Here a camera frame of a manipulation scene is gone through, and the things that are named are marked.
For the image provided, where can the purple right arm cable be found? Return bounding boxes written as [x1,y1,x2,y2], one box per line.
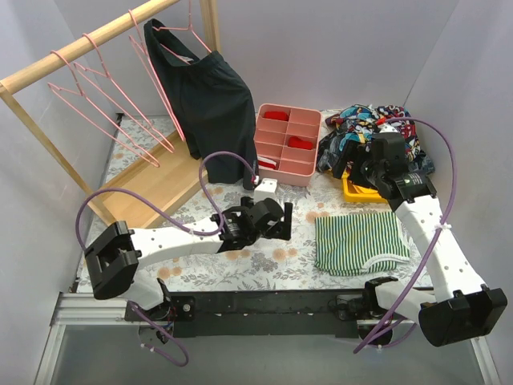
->
[352,116,460,355]

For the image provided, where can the floral table mat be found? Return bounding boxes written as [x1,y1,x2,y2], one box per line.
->
[75,107,438,294]

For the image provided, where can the colourful comic print shorts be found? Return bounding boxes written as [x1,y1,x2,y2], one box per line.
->
[316,104,435,174]

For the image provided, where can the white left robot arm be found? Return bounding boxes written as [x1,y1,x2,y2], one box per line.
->
[85,197,293,321]

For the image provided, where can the black shorts on hanger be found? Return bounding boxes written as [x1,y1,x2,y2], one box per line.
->
[143,19,259,190]

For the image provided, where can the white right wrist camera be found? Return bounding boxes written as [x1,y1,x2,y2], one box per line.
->
[378,123,401,134]

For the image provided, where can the red sock upper compartment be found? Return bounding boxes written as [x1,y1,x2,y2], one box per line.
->
[263,111,289,121]

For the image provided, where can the pink wire hanger with shorts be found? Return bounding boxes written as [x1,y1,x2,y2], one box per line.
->
[128,3,212,142]

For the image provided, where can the pink divided organizer box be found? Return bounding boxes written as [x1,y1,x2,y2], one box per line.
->
[254,103,322,187]

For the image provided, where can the pink wire hanger middle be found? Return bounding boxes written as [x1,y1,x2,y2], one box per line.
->
[74,33,174,153]

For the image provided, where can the wooden clothes rack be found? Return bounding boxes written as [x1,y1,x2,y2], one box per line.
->
[1,1,208,228]

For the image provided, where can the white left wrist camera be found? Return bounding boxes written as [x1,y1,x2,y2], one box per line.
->
[253,178,277,202]

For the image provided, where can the red sock middle compartment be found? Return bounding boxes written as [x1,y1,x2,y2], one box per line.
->
[288,136,313,151]

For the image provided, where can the green white striped shorts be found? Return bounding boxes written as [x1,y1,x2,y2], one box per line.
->
[315,212,410,277]

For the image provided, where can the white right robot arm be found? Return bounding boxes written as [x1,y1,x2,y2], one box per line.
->
[335,132,507,347]

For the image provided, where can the yellow garment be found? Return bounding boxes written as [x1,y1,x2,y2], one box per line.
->
[330,166,345,180]

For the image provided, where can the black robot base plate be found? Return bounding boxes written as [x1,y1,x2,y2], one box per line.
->
[146,289,385,338]

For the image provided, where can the yellow plastic tray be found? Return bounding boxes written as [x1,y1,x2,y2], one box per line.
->
[341,173,387,204]

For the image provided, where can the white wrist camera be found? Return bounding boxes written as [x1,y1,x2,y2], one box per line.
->
[253,178,277,202]
[378,123,401,134]

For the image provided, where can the red white sock lower compartment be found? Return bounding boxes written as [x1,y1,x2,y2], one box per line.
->
[257,156,278,169]

